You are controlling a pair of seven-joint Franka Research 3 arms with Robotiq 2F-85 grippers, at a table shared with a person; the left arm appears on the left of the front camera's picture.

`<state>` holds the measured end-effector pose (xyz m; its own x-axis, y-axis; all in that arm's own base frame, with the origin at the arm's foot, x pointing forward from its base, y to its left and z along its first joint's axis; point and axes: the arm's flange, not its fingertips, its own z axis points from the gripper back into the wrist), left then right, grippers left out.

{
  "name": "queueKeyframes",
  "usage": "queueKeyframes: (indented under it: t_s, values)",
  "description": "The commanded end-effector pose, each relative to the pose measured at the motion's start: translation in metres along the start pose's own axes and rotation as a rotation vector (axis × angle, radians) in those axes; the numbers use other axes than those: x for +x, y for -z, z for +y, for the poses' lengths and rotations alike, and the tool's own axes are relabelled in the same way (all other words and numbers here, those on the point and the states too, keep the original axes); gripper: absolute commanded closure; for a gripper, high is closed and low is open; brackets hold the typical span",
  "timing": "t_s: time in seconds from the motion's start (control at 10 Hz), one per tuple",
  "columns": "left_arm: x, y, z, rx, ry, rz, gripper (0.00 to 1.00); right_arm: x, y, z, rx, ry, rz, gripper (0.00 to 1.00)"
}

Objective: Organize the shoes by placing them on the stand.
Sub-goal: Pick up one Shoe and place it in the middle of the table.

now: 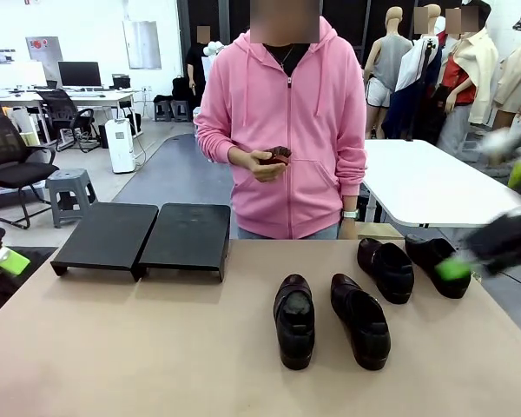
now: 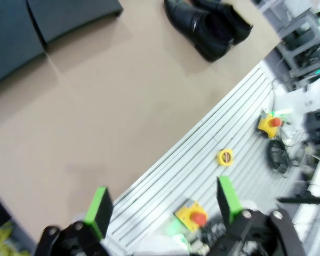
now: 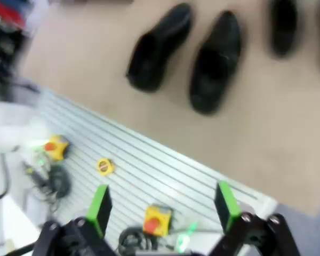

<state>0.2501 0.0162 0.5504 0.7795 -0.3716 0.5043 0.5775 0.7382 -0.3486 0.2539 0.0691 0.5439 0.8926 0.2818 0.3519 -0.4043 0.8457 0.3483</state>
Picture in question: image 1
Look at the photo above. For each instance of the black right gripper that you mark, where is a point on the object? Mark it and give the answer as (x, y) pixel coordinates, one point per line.
(508, 243)

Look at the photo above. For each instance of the black leather buckle shoe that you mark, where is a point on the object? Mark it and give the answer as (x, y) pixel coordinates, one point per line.
(388, 269)
(364, 330)
(430, 256)
(295, 334)

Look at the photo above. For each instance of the brown wallet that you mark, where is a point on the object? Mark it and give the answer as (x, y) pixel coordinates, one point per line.
(278, 155)

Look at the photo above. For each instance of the person's right forearm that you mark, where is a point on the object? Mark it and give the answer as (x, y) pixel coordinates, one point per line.
(213, 145)

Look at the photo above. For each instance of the person's left forearm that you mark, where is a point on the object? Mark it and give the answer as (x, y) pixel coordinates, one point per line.
(351, 174)

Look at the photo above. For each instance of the black shoe stand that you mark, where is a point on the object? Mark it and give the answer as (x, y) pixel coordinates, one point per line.
(186, 234)
(108, 234)

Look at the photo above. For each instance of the person's left hand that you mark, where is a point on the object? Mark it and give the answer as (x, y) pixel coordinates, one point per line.
(349, 229)

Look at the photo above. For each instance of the person's right hand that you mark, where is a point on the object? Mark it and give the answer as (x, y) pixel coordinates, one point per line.
(260, 168)

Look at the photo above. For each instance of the white table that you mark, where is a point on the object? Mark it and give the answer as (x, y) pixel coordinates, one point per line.
(425, 182)

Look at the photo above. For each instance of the black mesh office chair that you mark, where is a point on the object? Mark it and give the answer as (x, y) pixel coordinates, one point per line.
(61, 108)
(13, 174)

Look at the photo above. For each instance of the grey plastic stool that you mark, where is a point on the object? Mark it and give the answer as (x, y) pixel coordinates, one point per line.
(69, 176)

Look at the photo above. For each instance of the tan cardboard box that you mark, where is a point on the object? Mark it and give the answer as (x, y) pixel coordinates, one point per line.
(380, 230)

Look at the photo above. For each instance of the mannequin with red top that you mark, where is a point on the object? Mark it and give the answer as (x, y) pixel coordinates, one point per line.
(460, 87)

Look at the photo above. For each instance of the white wristwatch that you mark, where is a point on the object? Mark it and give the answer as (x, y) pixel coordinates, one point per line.
(350, 213)

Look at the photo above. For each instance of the mannequin with bucket hat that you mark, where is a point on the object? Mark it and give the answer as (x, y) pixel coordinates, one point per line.
(519, 74)

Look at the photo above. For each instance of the white air purifier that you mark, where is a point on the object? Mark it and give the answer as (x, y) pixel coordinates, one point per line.
(120, 145)

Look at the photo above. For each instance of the mannequin with white navy clothes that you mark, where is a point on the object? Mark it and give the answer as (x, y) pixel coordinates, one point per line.
(417, 74)

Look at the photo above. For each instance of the white office desk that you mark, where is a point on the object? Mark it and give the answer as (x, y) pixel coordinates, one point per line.
(91, 95)

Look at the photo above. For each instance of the mannequin with grey tank top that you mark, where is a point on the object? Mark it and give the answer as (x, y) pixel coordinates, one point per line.
(388, 61)

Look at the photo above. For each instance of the black computer monitor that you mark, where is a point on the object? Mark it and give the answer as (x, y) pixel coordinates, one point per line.
(79, 74)

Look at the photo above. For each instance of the small grey stool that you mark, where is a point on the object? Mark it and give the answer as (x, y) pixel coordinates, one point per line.
(162, 110)
(181, 110)

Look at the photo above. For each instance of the person in pink hoodie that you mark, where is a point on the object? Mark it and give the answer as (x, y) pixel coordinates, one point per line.
(286, 108)

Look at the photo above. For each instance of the person in black clothes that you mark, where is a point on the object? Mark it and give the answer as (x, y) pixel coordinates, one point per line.
(195, 69)

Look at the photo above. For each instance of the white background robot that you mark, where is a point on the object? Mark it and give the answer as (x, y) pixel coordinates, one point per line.
(213, 48)

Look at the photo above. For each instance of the white wall panel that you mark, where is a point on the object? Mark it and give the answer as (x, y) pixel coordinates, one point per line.
(142, 43)

